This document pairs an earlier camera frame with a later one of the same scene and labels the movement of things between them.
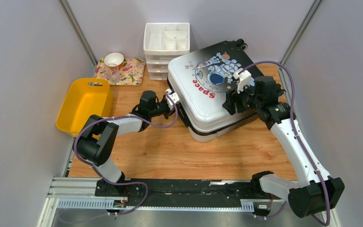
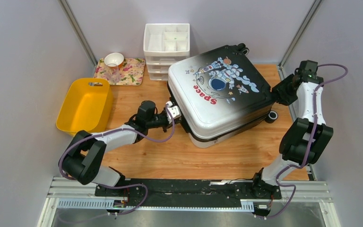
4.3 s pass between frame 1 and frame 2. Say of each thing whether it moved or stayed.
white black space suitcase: moved
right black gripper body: moved
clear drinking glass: stayed
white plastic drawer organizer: stayed
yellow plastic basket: stayed
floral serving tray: stayed
